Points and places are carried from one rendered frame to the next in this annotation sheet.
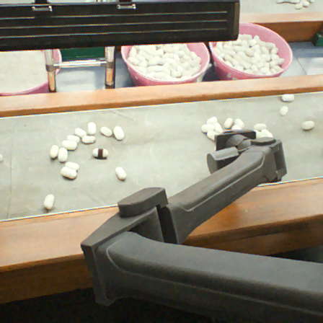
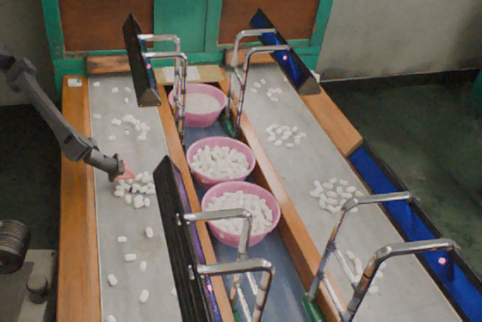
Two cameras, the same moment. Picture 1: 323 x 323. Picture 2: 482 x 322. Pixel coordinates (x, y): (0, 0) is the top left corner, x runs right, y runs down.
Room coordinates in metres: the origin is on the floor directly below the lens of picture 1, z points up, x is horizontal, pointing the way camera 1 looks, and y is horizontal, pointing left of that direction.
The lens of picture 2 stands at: (1.11, -1.35, 1.86)
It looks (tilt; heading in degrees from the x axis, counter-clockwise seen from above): 41 degrees down; 102
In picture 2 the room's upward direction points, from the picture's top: 2 degrees clockwise
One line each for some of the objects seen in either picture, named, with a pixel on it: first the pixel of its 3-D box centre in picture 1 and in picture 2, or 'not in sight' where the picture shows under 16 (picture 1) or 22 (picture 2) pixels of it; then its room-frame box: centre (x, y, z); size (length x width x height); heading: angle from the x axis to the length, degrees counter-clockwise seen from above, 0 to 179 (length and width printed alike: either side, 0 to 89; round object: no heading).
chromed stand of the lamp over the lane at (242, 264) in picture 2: not in sight; (216, 296); (1.09, -0.67, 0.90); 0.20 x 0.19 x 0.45; 112
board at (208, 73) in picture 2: not in sight; (188, 74); (0.76, 0.66, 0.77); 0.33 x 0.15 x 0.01; 22
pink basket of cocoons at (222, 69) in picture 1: (246, 59); (238, 216); (1.12, -0.20, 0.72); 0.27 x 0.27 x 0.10
